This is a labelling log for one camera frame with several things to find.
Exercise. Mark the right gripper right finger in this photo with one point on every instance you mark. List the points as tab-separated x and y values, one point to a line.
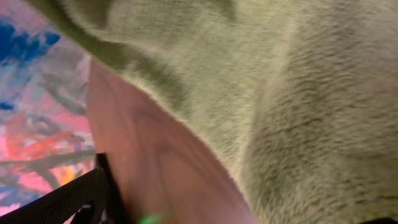
382	221

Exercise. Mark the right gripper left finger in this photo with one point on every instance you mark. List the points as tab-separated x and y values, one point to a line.
82	199

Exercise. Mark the colourful patterned rug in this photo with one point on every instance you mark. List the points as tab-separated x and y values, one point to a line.
45	137

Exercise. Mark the light green microfiber cloth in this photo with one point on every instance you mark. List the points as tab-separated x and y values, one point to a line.
297	98

